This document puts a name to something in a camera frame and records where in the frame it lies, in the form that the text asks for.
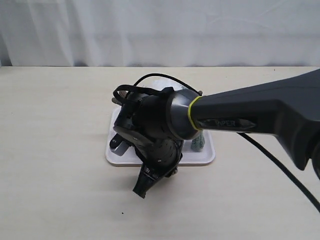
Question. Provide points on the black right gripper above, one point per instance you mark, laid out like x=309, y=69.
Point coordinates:
x=143, y=122

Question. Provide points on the green fleece scarf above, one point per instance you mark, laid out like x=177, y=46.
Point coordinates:
x=198, y=143

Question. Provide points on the white plush snowman toy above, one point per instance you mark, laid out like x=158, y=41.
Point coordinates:
x=160, y=87

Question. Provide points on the white rectangular tray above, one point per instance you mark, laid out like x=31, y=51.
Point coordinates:
x=190, y=157

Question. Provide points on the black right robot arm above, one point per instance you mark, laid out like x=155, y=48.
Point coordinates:
x=288, y=109

